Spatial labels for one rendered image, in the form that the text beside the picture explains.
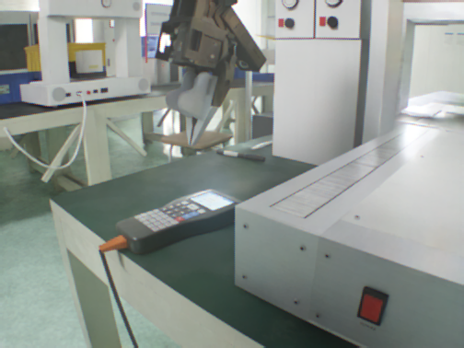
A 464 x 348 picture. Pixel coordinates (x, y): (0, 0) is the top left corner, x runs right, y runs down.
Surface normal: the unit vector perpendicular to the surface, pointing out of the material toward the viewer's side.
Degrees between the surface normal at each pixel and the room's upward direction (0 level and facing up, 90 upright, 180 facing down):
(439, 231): 0
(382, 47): 90
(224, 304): 0
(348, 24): 90
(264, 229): 90
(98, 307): 90
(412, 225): 0
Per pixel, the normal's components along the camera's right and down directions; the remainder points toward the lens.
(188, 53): 0.68, 0.24
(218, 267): 0.00, -0.95
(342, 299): -0.66, 0.24
